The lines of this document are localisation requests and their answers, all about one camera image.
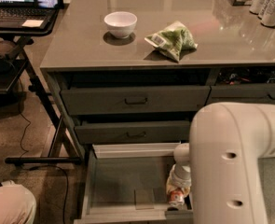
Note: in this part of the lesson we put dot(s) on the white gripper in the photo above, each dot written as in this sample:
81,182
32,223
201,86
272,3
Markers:
183,173

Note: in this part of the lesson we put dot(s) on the red coke can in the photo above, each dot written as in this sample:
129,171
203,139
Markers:
176,198

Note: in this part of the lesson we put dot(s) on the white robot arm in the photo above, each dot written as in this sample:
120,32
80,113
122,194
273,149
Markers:
219,164

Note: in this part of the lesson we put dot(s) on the open bottom left drawer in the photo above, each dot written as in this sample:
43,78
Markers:
126,184

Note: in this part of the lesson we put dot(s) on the middle left grey drawer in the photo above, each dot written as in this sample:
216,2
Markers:
133,132

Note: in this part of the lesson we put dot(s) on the grey drawer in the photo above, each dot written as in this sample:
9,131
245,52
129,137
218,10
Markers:
133,132
126,100
244,93

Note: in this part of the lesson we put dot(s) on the top left grey drawer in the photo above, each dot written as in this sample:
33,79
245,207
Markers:
126,100

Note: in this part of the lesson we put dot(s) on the grey drawer cabinet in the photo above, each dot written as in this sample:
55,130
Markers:
233,48

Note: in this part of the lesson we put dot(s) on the top right grey drawer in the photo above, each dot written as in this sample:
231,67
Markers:
244,93

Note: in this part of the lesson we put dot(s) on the white can nearest front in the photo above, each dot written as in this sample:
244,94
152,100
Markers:
268,18

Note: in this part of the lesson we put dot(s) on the green chip bag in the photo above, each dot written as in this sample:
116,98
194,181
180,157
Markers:
172,40

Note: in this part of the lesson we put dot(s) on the person's beige trouser knee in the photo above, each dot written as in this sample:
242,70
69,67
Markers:
17,204

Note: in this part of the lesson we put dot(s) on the white ceramic bowl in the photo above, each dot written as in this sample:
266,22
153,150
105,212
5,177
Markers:
120,24

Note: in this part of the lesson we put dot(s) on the black smartphone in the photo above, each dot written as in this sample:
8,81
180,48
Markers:
50,4

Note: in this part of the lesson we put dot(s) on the black laptop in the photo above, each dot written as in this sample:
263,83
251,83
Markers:
24,15

